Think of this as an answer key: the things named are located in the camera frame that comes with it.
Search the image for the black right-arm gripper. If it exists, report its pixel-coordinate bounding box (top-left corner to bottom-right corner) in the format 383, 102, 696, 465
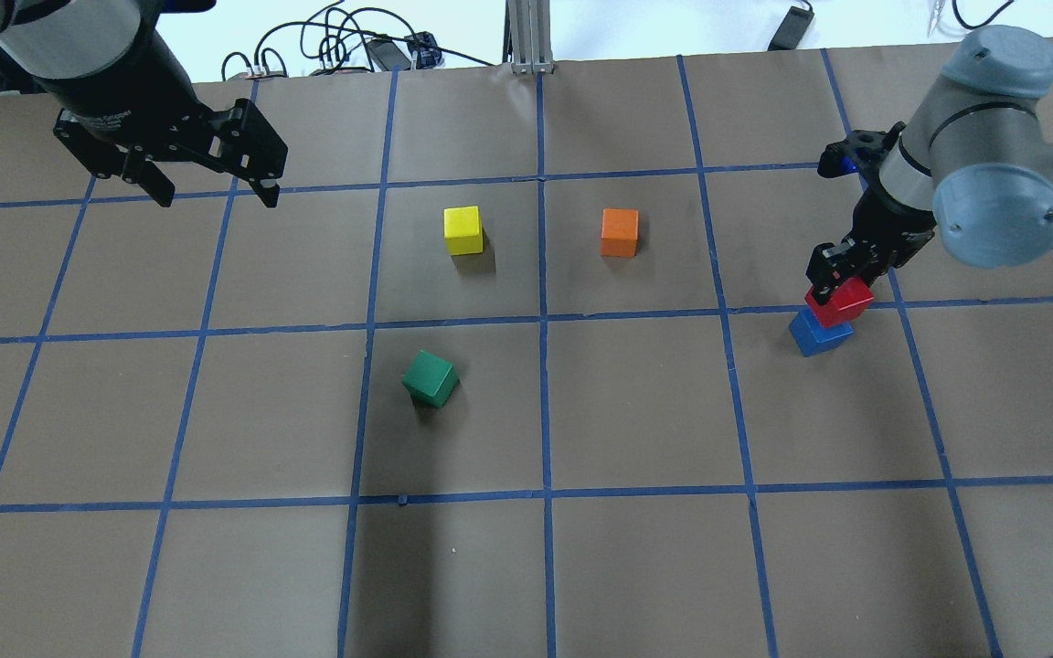
806, 190, 936, 305

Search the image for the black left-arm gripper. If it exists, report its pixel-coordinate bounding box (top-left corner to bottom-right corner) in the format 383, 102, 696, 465
53, 99, 289, 208

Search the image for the red wooden block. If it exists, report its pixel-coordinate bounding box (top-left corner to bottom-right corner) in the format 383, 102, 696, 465
803, 276, 875, 330

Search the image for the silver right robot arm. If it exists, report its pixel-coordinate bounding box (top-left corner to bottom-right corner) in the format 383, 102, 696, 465
804, 26, 1053, 657

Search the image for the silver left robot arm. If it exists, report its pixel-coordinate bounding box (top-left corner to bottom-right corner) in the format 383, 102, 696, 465
0, 1, 289, 208

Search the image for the blue wooden block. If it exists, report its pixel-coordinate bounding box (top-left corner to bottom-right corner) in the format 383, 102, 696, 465
789, 308, 854, 357

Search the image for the orange wooden block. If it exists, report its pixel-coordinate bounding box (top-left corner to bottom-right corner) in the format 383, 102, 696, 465
599, 207, 640, 258

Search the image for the yellow wooden block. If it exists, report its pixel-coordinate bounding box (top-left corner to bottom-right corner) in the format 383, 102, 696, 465
442, 206, 485, 257

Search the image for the green wooden block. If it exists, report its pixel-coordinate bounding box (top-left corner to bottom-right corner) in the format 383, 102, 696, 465
401, 350, 460, 408

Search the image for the black power adapter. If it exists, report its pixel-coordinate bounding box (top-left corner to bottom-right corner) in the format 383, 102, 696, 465
766, 3, 814, 51

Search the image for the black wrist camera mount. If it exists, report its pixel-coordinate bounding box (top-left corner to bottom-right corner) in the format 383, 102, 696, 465
816, 122, 907, 179

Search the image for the aluminium frame post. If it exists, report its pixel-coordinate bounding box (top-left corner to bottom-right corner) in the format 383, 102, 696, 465
503, 0, 555, 75

